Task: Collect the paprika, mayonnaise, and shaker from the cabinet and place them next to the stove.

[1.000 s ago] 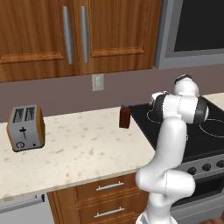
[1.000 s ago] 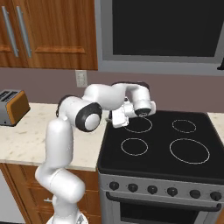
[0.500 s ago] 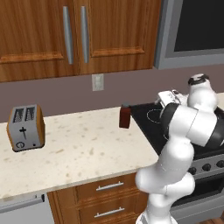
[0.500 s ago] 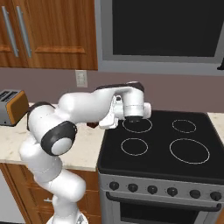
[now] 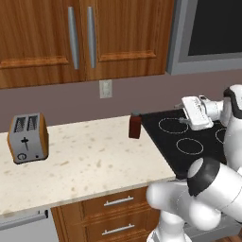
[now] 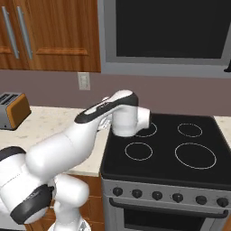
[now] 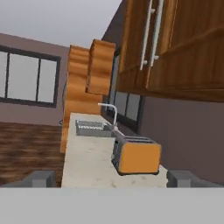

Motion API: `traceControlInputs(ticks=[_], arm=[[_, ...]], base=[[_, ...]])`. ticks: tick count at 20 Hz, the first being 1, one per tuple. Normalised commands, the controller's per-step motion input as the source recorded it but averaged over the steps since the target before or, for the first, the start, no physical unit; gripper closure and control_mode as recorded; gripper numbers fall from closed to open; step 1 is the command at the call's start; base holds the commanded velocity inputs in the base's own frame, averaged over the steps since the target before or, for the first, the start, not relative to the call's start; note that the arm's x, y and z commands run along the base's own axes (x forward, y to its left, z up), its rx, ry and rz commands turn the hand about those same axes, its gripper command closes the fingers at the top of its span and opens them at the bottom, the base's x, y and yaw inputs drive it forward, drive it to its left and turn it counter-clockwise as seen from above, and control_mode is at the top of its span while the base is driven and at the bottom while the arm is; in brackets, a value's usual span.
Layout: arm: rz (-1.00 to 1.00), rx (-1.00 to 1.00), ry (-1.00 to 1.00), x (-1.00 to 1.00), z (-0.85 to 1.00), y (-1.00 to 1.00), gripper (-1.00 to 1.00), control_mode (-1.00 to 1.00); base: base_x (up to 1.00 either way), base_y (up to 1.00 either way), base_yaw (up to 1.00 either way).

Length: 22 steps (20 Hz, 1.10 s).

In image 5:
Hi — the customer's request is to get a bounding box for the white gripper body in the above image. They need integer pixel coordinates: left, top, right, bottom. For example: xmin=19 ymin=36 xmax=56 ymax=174
xmin=181 ymin=95 xmax=215 ymax=131

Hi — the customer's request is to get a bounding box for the dark red paprika bottle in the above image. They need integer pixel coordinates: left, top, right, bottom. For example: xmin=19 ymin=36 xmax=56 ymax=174
xmin=128 ymin=112 xmax=143 ymax=140

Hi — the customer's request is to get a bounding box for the wooden cabinet door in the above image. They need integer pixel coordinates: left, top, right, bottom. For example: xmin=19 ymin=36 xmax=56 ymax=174
xmin=78 ymin=0 xmax=175 ymax=82
xmin=0 ymin=0 xmax=86 ymax=90

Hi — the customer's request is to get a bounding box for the black hob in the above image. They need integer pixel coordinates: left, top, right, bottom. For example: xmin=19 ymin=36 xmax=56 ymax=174
xmin=139 ymin=108 xmax=242 ymax=181

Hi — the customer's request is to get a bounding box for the grey microwave oven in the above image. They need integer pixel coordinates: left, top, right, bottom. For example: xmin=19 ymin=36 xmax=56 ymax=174
xmin=165 ymin=0 xmax=242 ymax=77

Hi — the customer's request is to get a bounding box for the wooden drawer front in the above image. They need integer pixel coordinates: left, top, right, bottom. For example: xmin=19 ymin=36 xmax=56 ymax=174
xmin=84 ymin=209 xmax=162 ymax=242
xmin=79 ymin=186 xmax=152 ymax=221

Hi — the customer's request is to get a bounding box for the silver and wood toaster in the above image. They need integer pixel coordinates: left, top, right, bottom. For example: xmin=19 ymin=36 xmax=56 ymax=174
xmin=7 ymin=112 xmax=50 ymax=165

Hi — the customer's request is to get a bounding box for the silver dishwasher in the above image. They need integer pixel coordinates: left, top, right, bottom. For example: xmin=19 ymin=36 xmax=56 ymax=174
xmin=0 ymin=209 xmax=61 ymax=242

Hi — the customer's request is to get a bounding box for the white wall socket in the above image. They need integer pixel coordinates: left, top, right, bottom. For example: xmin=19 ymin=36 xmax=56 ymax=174
xmin=98 ymin=78 xmax=113 ymax=99

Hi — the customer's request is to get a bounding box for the silver drawer handle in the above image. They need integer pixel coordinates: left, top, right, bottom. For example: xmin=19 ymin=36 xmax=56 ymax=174
xmin=101 ymin=223 xmax=136 ymax=236
xmin=103 ymin=196 xmax=135 ymax=208

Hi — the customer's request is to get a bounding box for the silver cabinet door handle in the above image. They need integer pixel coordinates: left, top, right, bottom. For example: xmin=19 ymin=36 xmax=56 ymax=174
xmin=67 ymin=6 xmax=80 ymax=71
xmin=86 ymin=6 xmax=97 ymax=70

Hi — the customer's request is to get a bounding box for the silver dishwasher handle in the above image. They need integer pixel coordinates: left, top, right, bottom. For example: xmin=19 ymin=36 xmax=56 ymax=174
xmin=0 ymin=209 xmax=49 ymax=232

